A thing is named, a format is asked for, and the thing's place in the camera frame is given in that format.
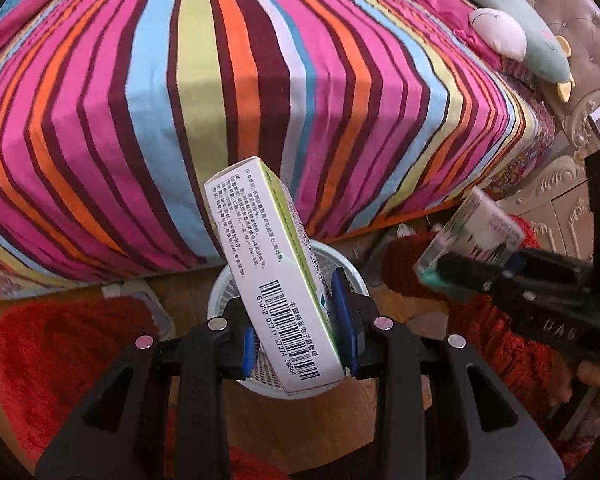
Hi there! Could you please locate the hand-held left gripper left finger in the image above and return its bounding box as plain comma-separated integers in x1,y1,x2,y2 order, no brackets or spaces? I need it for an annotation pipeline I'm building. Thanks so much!
35,295,256,480

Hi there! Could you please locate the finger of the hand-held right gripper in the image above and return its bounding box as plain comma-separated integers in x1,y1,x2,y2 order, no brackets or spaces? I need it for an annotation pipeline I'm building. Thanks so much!
435,249,537,312

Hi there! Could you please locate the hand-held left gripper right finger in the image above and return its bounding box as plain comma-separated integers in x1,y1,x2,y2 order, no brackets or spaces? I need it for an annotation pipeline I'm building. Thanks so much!
330,267,566,480

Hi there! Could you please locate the white mesh basket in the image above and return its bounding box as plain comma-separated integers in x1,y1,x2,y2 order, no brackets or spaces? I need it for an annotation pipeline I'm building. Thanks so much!
206,239,372,401

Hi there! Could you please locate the teal white box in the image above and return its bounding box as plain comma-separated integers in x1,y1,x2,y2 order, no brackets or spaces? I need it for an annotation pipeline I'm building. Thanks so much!
412,187,526,288

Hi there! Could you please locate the green white medicine box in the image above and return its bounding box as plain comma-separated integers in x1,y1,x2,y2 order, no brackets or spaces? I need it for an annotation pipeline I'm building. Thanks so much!
203,157,346,395

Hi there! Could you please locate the translucent plastic container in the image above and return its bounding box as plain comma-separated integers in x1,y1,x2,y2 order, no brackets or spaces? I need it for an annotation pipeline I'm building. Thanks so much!
100,280,177,341

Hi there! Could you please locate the cream carved nightstand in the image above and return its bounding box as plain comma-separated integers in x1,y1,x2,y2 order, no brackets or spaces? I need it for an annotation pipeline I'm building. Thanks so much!
500,90,598,271

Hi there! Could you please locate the floral bed skirt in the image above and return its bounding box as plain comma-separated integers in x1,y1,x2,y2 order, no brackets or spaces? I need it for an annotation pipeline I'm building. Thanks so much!
487,100,556,198

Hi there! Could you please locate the red rug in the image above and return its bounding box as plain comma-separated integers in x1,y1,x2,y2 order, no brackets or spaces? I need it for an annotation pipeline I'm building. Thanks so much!
0,215,596,480

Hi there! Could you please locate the long green plush toy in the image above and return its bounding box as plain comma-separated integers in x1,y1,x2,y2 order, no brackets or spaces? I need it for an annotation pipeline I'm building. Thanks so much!
395,0,576,98

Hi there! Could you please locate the white round plush cushion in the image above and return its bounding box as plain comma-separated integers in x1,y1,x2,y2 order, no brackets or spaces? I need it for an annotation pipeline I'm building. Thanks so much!
467,8,527,59

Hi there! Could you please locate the striped bed sheet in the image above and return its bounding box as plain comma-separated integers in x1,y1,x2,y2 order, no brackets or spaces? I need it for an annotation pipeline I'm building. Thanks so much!
0,0,541,286

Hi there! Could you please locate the tufted headboard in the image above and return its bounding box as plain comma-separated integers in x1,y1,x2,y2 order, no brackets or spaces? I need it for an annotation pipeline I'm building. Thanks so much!
510,0,600,111

